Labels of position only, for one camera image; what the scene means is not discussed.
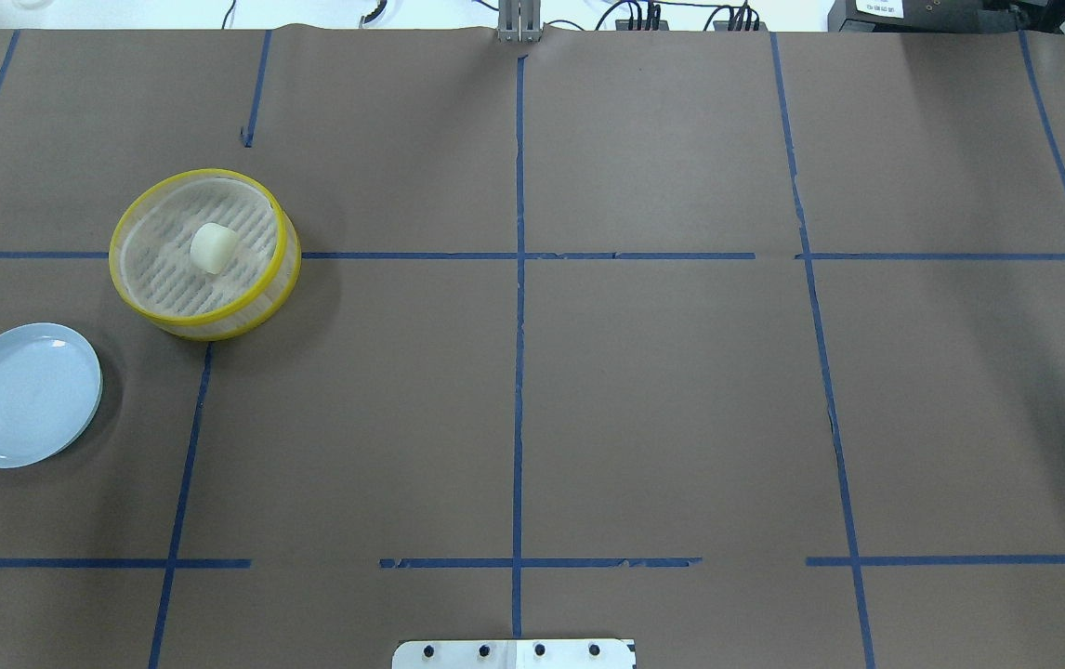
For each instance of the white steamed bun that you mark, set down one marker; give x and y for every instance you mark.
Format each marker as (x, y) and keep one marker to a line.
(212, 248)

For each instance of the yellow bamboo steamer basket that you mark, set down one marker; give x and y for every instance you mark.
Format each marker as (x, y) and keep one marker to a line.
(149, 255)

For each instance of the blue tape line lengthwise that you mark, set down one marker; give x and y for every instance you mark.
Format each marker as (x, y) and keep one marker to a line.
(853, 560)

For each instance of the short blue tape stub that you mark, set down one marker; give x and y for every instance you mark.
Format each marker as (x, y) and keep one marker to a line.
(248, 131)

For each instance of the black desktop computer box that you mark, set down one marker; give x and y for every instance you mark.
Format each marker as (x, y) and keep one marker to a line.
(958, 17)

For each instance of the light blue plate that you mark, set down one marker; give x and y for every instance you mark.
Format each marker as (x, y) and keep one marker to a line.
(51, 385)

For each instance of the aluminium frame post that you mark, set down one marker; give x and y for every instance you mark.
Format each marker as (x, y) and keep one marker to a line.
(519, 21)

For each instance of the white pedestal column base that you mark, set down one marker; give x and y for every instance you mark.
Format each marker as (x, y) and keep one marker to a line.
(517, 653)

